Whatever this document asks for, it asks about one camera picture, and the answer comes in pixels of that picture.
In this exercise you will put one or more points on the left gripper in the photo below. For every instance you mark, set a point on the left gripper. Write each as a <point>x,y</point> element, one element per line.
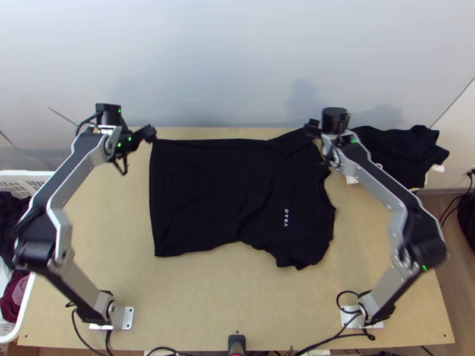
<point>146,134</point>

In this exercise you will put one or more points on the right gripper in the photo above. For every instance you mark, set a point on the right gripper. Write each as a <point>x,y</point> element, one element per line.
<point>313,128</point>

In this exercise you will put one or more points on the black t-shirt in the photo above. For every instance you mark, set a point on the black t-shirt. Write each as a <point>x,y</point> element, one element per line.
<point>222,193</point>

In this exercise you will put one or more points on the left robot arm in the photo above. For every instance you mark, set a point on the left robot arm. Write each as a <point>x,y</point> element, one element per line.
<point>55,193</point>

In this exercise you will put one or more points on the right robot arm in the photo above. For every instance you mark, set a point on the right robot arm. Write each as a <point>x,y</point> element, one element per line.
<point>386,189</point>

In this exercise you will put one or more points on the heap of clothes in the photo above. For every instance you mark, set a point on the heap of clothes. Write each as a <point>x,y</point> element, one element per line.
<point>400,152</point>

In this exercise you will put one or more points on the white laundry basket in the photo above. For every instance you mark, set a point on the white laundry basket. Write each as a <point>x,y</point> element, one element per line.
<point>22,181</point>

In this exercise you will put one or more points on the black garment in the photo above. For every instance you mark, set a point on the black garment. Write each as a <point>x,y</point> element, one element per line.
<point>11,222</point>

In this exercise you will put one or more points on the black bag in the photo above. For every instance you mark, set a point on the black bag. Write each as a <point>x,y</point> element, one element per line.
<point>468,226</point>

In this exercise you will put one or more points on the maroon garment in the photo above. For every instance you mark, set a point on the maroon garment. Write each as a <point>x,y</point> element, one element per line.
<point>13,296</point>

